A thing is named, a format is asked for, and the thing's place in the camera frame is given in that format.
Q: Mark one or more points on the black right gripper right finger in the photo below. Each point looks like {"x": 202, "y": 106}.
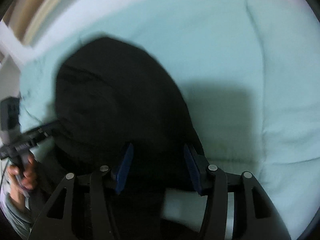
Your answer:
{"x": 255, "y": 216}

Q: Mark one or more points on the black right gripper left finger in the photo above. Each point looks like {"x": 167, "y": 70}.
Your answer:
{"x": 84, "y": 207}

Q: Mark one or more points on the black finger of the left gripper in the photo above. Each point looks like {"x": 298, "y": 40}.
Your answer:
{"x": 45, "y": 131}

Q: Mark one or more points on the black jacket with white lettering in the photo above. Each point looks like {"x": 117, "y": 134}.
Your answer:
{"x": 110, "y": 95}

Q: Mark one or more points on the grey sleeve forearm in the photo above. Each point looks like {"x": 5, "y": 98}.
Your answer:
{"x": 20, "y": 218}

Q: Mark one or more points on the person's left hand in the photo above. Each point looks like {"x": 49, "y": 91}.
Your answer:
{"x": 22, "y": 177}

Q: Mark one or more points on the light teal quilted duvet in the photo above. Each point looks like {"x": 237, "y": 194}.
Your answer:
{"x": 249, "y": 73}

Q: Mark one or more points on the beige wooden bed frame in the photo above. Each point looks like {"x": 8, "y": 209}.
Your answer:
{"x": 25, "y": 17}

